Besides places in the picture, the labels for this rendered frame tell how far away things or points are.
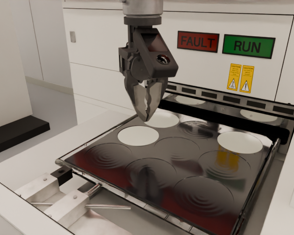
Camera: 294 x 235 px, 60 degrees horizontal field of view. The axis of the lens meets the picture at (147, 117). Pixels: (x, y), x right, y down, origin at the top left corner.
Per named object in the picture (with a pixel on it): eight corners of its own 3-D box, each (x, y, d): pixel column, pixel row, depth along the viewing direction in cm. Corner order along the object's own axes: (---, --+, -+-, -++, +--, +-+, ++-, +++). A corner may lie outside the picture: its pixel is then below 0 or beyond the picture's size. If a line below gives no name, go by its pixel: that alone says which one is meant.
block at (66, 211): (77, 200, 45) (74, 187, 44) (90, 208, 43) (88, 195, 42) (37, 231, 39) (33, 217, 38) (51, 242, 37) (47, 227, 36)
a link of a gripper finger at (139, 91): (137, 113, 59) (137, 74, 55) (147, 123, 54) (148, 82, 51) (125, 115, 58) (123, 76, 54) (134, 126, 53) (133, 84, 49)
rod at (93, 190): (98, 185, 47) (97, 179, 47) (103, 188, 47) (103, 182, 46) (79, 200, 44) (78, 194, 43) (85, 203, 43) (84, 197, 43)
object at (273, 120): (145, 112, 88) (145, 86, 83) (287, 152, 65) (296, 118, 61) (143, 114, 86) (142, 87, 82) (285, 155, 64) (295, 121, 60)
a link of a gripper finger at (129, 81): (145, 100, 54) (145, 58, 50) (148, 102, 52) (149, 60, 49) (124, 103, 52) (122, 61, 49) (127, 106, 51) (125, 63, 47)
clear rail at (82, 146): (151, 107, 81) (151, 103, 80) (155, 108, 80) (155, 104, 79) (53, 165, 53) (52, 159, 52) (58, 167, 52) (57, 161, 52)
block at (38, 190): (48, 183, 49) (45, 171, 48) (59, 190, 47) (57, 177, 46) (8, 209, 43) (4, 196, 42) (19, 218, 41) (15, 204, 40)
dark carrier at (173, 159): (153, 108, 79) (154, 106, 79) (273, 140, 61) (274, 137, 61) (64, 162, 53) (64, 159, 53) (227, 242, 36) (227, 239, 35)
